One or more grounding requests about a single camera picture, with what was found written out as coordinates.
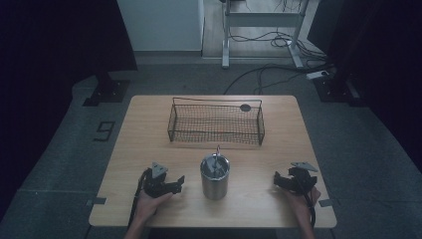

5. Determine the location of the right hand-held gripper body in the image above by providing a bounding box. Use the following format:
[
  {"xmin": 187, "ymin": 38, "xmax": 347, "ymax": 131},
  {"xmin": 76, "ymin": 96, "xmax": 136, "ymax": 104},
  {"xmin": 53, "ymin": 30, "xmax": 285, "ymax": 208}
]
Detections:
[{"xmin": 282, "ymin": 161, "xmax": 319, "ymax": 194}]

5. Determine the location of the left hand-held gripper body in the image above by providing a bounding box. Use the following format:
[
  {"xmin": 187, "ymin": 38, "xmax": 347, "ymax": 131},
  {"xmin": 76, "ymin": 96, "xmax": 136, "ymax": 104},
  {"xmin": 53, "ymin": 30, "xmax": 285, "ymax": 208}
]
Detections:
[{"xmin": 141, "ymin": 161, "xmax": 177, "ymax": 199}]

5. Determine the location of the person's left hand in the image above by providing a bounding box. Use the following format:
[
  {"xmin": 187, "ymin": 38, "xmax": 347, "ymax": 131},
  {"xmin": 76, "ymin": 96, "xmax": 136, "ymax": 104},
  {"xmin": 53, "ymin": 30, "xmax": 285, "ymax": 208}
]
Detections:
[{"xmin": 134, "ymin": 190, "xmax": 174, "ymax": 222}]

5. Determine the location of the person's right hand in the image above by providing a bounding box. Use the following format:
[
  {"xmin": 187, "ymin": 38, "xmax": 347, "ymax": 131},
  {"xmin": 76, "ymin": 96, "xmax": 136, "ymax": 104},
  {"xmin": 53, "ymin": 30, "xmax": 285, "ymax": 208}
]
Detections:
[{"xmin": 282, "ymin": 185, "xmax": 322, "ymax": 218}]

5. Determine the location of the stainless steel tumbler cup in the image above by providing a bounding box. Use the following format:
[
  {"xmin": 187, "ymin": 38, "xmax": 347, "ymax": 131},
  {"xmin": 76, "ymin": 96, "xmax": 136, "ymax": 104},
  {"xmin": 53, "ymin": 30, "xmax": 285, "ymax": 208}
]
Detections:
[{"xmin": 199, "ymin": 152, "xmax": 231, "ymax": 201}]

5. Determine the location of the white power strip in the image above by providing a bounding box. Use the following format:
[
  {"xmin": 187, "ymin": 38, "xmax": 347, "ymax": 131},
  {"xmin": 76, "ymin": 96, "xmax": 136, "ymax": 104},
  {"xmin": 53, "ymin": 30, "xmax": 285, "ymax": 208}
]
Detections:
[{"xmin": 305, "ymin": 70, "xmax": 329, "ymax": 81}]

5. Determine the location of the dark curtain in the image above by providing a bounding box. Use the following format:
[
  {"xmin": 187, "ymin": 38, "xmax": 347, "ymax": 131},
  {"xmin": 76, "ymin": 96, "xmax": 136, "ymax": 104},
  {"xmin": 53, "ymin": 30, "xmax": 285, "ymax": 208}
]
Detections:
[
  {"xmin": 0, "ymin": 0, "xmax": 139, "ymax": 222},
  {"xmin": 307, "ymin": 0, "xmax": 422, "ymax": 175}
]

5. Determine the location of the white cabinet panel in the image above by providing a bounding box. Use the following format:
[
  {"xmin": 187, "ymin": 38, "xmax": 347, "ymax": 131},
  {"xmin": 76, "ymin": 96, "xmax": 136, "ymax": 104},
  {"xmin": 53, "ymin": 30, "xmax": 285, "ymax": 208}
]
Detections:
[{"xmin": 115, "ymin": 0, "xmax": 205, "ymax": 53}]

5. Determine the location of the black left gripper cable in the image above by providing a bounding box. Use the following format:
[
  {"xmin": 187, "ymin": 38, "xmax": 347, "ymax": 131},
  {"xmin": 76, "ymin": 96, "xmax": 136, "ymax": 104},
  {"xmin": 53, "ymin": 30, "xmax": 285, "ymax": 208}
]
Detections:
[{"xmin": 127, "ymin": 168, "xmax": 151, "ymax": 231}]

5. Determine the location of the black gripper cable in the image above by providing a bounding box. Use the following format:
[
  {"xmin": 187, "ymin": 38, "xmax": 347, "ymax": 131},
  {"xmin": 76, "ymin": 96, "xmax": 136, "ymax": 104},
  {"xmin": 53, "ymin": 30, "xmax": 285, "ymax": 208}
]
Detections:
[
  {"xmin": 298, "ymin": 177, "xmax": 317, "ymax": 229},
  {"xmin": 127, "ymin": 168, "xmax": 151, "ymax": 231}
]

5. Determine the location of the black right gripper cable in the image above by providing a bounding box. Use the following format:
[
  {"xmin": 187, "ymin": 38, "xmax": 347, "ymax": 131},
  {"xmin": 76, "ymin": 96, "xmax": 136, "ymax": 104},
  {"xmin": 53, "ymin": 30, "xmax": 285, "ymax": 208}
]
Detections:
[{"xmin": 298, "ymin": 177, "xmax": 317, "ymax": 229}]

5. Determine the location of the dark wire mesh basket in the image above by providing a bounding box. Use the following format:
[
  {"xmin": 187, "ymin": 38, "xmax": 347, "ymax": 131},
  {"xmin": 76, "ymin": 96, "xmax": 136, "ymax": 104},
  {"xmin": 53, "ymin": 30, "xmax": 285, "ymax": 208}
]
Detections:
[{"xmin": 166, "ymin": 97, "xmax": 266, "ymax": 146}]

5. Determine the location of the black stand base plate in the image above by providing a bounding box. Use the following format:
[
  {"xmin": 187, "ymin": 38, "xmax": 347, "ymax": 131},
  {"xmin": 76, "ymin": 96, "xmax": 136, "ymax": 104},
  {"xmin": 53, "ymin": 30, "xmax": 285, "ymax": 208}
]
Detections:
[
  {"xmin": 82, "ymin": 71, "xmax": 131, "ymax": 108},
  {"xmin": 313, "ymin": 70, "xmax": 362, "ymax": 105}
]

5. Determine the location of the long black floor cable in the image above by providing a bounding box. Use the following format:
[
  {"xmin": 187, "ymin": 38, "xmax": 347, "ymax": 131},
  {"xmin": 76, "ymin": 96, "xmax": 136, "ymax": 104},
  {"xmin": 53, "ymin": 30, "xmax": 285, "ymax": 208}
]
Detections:
[{"xmin": 223, "ymin": 63, "xmax": 334, "ymax": 97}]

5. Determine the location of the black floor cable bundle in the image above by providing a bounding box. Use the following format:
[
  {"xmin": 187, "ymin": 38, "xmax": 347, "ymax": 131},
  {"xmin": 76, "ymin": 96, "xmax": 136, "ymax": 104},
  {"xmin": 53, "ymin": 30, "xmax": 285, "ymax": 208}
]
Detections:
[{"xmin": 228, "ymin": 30, "xmax": 328, "ymax": 63}]

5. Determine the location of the white metal desk frame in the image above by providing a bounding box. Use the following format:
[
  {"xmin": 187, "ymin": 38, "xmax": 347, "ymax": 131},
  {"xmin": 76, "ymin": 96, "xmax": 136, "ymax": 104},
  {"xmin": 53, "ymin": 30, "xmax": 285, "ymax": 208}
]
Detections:
[{"xmin": 221, "ymin": 0, "xmax": 312, "ymax": 70}]

